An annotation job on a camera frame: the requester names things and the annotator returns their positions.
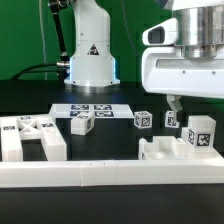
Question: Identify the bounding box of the white boundary fence frame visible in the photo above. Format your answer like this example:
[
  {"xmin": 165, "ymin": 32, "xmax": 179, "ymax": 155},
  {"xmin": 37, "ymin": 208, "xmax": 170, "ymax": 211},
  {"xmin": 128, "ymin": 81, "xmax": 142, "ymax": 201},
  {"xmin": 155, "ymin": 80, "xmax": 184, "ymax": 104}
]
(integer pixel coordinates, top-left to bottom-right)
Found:
[{"xmin": 0, "ymin": 156, "xmax": 224, "ymax": 188}]

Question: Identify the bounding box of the white tagged cube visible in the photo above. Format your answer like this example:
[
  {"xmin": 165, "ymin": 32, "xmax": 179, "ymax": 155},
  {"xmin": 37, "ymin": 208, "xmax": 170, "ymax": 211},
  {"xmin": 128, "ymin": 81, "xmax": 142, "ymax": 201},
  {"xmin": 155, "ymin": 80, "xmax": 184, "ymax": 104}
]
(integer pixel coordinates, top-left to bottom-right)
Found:
[
  {"xmin": 165, "ymin": 111, "xmax": 180, "ymax": 128},
  {"xmin": 134, "ymin": 111, "xmax": 153, "ymax": 129}
]

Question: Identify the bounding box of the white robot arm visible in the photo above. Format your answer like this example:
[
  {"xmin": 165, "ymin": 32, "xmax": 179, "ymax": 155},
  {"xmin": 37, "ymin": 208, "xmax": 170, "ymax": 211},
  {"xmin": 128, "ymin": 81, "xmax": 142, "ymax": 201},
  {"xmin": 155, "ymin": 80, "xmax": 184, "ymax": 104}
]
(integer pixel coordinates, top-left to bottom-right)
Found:
[{"xmin": 65, "ymin": 0, "xmax": 224, "ymax": 111}]

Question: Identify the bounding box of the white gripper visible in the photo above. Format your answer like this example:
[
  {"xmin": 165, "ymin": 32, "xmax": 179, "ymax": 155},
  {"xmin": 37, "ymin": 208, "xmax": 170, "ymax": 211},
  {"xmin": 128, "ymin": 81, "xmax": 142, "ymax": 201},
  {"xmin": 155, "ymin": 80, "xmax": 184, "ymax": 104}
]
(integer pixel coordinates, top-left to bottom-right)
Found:
[{"xmin": 141, "ymin": 18, "xmax": 224, "ymax": 120}]

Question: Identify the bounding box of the white flat tagged plate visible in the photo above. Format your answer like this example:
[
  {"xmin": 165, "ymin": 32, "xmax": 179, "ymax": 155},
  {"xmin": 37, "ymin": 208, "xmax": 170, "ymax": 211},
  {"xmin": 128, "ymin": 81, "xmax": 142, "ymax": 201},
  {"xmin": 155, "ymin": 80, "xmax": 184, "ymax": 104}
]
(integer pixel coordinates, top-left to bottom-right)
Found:
[{"xmin": 49, "ymin": 104, "xmax": 133, "ymax": 119}]

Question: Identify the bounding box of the black cable bundle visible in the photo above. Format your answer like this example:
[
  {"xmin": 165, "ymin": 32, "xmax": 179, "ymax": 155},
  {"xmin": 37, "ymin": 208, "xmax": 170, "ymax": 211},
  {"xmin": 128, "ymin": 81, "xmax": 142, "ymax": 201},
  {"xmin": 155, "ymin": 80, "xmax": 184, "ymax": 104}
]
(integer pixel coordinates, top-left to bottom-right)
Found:
[{"xmin": 10, "ymin": 61, "xmax": 71, "ymax": 81}]

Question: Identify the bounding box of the white tagged cube left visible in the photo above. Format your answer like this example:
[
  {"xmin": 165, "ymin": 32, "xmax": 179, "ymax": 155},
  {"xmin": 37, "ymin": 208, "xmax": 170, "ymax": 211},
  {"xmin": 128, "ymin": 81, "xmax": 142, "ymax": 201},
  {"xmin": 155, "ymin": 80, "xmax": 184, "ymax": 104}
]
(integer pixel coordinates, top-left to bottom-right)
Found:
[{"xmin": 134, "ymin": 111, "xmax": 153, "ymax": 129}]

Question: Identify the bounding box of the white tagged cube right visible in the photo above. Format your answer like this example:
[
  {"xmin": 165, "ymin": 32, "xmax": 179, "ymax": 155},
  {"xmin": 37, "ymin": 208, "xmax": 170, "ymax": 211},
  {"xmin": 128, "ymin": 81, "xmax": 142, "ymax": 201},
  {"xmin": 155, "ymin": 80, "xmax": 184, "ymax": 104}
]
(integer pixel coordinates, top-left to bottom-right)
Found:
[{"xmin": 165, "ymin": 111, "xmax": 180, "ymax": 128}]

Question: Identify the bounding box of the white chair seat part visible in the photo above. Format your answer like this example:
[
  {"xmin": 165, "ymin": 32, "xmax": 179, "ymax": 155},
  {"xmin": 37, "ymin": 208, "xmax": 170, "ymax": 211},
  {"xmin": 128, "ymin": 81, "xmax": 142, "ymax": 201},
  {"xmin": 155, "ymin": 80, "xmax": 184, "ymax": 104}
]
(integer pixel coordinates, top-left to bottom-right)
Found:
[{"xmin": 138, "ymin": 136, "xmax": 221, "ymax": 160}]

